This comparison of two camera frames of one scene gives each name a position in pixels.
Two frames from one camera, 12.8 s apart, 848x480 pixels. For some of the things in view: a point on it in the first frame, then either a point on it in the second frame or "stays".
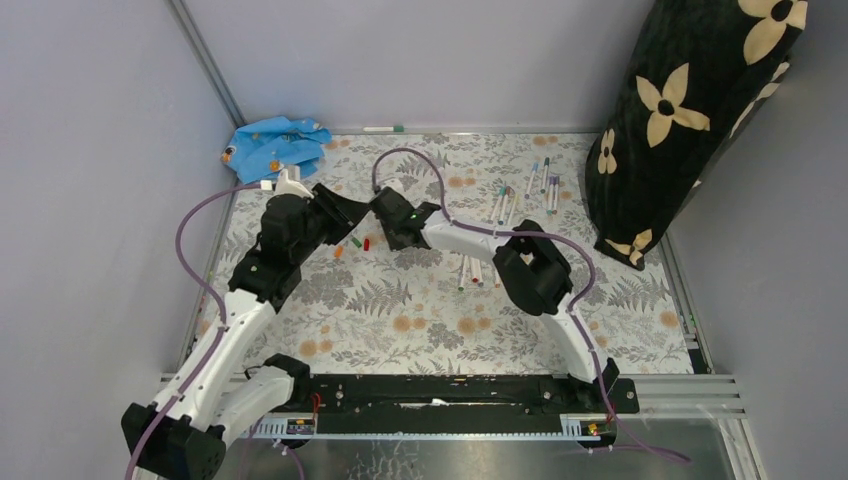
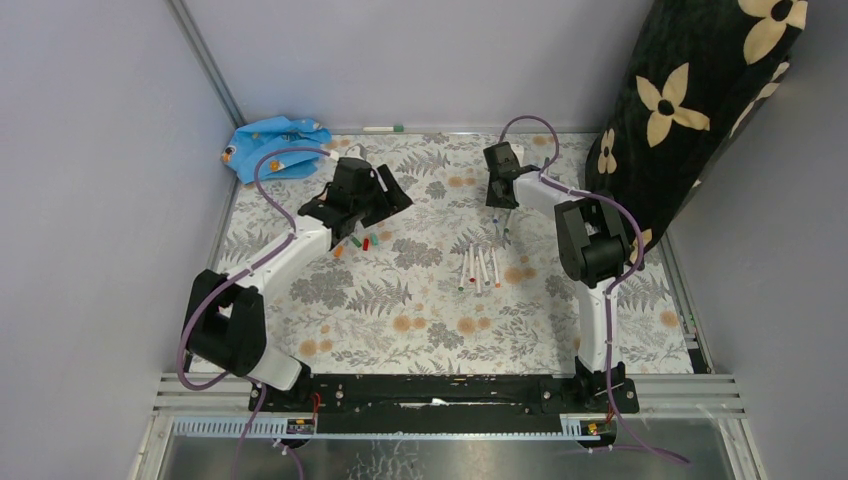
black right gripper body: (394, 241) to (492, 199)
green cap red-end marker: (474, 265) stays
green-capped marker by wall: (384, 128) stays
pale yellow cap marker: (512, 213) stays
